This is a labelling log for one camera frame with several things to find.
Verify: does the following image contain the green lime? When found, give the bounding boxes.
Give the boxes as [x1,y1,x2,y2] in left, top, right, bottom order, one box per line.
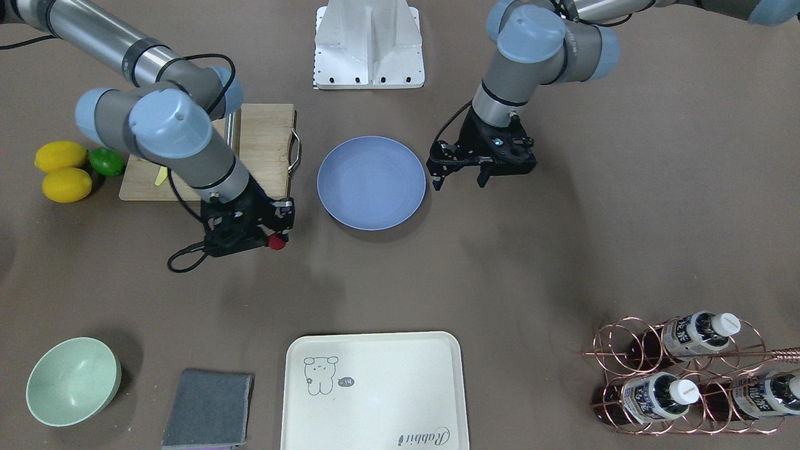
[88,146,126,177]

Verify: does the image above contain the yellow lemon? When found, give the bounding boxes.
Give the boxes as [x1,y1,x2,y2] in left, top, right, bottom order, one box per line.
[34,141,88,173]
[42,166,93,203]

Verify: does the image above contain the mint green bowl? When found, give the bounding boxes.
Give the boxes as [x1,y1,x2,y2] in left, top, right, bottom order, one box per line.
[26,337,122,428]

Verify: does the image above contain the dark tea bottle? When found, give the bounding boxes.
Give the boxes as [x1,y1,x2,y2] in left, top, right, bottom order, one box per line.
[591,371,701,427]
[702,371,799,421]
[629,311,742,369]

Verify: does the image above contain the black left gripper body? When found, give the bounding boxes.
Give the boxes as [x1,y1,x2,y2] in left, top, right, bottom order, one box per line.
[427,107,537,177]

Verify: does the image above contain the dark tea bottle front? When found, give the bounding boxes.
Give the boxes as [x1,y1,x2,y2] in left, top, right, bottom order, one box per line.
[702,371,799,421]

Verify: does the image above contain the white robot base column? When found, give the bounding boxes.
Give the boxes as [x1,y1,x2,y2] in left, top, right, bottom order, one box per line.
[312,1,426,89]

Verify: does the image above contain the steel muddler black tip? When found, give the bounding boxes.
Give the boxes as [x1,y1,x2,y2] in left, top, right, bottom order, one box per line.
[224,109,242,156]

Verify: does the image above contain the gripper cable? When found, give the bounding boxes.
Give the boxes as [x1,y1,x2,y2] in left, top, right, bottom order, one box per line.
[434,100,474,148]
[154,53,237,274]

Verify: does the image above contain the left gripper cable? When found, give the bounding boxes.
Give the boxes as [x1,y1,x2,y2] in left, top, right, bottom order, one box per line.
[434,100,474,148]

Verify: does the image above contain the grey folded cloth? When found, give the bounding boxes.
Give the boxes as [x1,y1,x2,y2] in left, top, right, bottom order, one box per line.
[162,369,254,449]

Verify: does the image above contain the dark tea bottle middle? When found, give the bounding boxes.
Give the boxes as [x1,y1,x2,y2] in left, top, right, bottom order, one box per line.
[591,371,701,427]

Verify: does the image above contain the cream rabbit tray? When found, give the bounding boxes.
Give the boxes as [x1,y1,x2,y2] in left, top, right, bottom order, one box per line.
[281,331,471,449]

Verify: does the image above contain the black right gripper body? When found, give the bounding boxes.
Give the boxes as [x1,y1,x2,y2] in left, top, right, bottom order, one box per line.
[202,177,295,258]

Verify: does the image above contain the dark tea bottle back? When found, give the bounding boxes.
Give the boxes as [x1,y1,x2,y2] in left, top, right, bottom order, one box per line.
[629,311,742,369]

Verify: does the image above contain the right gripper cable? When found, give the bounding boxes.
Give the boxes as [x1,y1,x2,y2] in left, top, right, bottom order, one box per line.
[154,53,237,274]

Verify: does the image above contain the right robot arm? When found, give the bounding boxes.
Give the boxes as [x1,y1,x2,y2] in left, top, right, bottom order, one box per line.
[2,1,294,257]

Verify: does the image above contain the yellow plastic knife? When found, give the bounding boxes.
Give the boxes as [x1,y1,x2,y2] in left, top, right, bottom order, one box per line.
[154,166,169,187]

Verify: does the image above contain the wooden cutting board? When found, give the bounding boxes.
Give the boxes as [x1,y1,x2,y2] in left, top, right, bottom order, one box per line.
[118,104,298,201]

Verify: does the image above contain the red strawberry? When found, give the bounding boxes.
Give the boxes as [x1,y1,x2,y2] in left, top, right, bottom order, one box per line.
[267,233,288,251]

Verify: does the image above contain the blue plate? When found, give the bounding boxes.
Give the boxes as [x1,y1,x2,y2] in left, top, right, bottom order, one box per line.
[316,136,428,231]

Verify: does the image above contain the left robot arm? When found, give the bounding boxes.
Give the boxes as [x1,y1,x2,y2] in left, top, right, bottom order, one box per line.
[426,1,673,191]

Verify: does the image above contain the copper wire bottle rack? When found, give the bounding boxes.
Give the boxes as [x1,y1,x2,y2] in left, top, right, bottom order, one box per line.
[585,316,798,436]

